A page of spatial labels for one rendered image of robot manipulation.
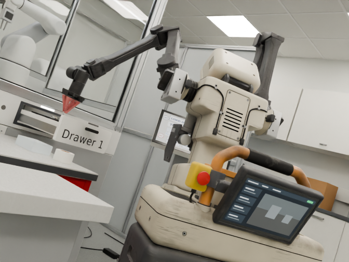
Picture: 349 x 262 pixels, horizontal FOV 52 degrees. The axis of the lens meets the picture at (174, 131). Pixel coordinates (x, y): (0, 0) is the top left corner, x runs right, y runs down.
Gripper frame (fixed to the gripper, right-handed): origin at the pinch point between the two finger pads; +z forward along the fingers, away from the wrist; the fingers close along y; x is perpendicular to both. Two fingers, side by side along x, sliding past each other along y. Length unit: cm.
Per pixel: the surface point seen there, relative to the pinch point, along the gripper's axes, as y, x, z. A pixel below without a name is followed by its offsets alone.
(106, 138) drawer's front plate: -11.9, -18.4, 3.7
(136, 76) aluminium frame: 28, -55, -34
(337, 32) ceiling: 18, -288, -192
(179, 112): 82, -176, -33
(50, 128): -5.6, 6.8, 8.8
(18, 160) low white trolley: -41, 36, 16
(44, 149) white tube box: -20.7, 15.5, 14.8
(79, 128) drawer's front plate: -12.3, -1.8, 3.7
